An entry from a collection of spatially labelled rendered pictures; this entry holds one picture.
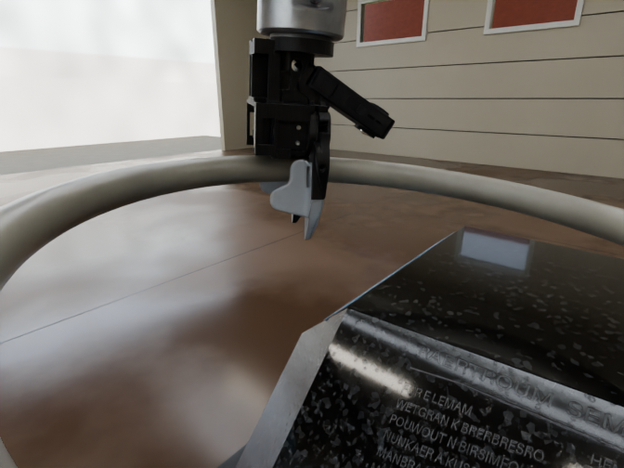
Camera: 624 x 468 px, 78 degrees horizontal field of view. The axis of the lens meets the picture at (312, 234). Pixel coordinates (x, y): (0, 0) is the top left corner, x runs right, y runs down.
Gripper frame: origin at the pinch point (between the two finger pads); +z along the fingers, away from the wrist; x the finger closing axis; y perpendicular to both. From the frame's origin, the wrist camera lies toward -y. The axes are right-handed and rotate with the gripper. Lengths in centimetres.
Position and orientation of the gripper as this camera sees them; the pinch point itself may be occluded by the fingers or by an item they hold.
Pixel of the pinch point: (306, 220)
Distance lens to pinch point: 48.3
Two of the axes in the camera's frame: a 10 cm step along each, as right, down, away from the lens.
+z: -0.7, 9.3, 3.6
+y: -9.6, 0.4, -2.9
